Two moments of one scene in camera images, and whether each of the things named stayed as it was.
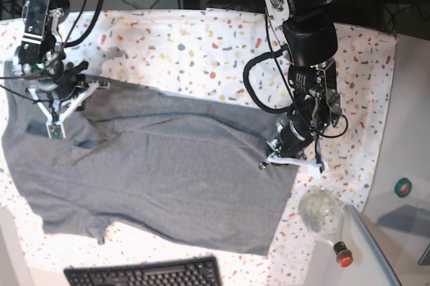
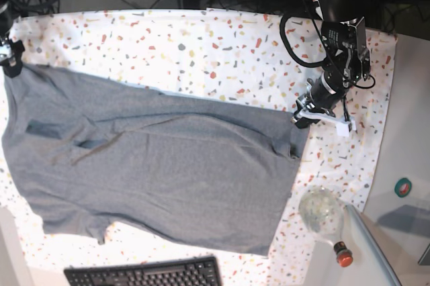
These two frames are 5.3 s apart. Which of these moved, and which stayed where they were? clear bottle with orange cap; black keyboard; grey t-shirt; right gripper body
Moved: right gripper body
Stayed: clear bottle with orange cap; grey t-shirt; black keyboard
